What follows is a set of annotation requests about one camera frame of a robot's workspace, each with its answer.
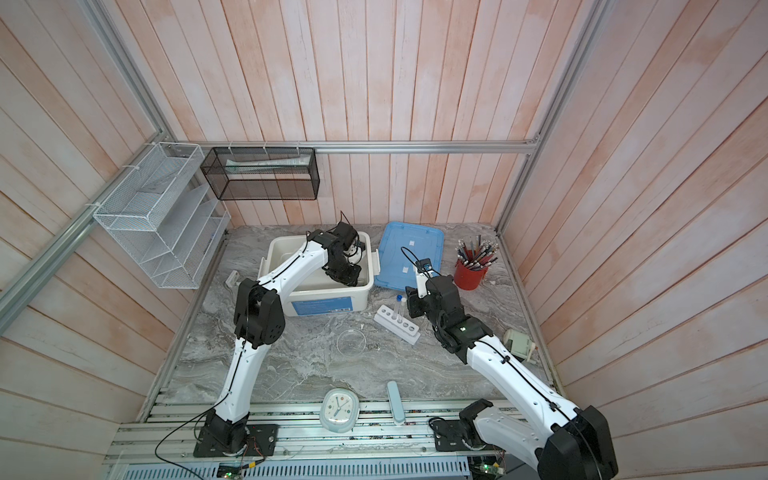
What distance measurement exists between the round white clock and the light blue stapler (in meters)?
0.09

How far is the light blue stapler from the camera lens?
758mm

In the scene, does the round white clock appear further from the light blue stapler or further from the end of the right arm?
the end of the right arm

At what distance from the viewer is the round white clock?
75 cm
